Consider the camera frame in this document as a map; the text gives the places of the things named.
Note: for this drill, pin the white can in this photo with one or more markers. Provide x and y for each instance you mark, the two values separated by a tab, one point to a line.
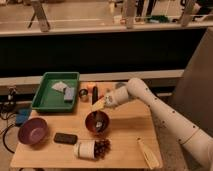
84	149

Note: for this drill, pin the red bowl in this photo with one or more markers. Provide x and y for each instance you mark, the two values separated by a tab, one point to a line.
90	123

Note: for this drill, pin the purple bowl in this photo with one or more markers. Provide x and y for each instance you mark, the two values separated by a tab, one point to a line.
33	131

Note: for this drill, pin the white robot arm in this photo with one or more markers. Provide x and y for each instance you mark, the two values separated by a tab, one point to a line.
196	141

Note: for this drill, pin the black and white brush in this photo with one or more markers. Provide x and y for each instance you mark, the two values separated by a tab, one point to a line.
99	122

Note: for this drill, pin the beige wooden spatula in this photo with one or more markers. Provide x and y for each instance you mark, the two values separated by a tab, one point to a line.
148	154

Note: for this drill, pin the grey sponge block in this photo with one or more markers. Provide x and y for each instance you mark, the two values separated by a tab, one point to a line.
68	94

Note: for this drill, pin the white cloth piece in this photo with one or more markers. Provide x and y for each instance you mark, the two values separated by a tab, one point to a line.
59	86

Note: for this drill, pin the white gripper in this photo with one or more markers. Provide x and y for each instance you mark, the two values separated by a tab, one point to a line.
110	100

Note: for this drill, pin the dark grape bunch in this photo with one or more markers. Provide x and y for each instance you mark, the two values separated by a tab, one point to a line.
101	148

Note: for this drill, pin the black rectangular block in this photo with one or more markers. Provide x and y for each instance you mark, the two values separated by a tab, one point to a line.
65	138

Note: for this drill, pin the green plastic tray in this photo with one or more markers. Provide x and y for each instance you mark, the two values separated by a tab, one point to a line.
49	100

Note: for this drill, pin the small metal cup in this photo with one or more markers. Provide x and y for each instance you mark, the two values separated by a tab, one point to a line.
83	95

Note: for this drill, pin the orange fruit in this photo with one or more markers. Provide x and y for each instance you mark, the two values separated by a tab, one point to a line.
90	86

